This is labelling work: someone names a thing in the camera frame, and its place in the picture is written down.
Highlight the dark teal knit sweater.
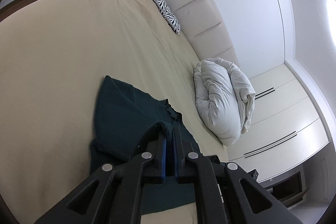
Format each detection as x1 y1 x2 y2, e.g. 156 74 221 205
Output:
91 76 200 214

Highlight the white folded duvet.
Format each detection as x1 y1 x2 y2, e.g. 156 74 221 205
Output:
193 57 256 146

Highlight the white built-in wardrobe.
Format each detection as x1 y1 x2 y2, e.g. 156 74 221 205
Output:
227 65 329 182

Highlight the zebra print pillow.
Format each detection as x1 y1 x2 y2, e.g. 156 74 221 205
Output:
152 0 181 34

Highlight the beige bed sheet mattress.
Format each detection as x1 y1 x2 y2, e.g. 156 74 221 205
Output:
1 0 228 223

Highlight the cream padded headboard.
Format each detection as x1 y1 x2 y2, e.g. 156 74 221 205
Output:
165 0 240 66

